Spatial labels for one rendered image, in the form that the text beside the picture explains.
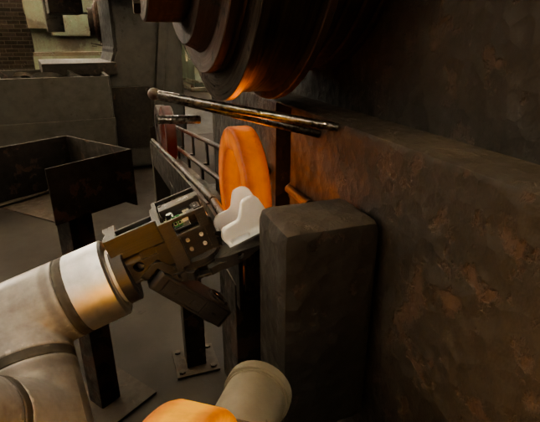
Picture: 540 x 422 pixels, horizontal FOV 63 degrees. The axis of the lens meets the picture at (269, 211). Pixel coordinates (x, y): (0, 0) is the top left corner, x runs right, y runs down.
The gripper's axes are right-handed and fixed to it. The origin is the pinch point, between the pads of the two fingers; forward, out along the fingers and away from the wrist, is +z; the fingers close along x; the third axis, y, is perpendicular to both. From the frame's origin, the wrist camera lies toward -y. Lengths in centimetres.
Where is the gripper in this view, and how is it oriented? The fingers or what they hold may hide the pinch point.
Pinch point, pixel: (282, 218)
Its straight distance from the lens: 54.7
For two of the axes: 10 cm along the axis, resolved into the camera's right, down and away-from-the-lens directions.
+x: -3.4, -3.4, 8.8
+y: -2.9, -8.5, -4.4
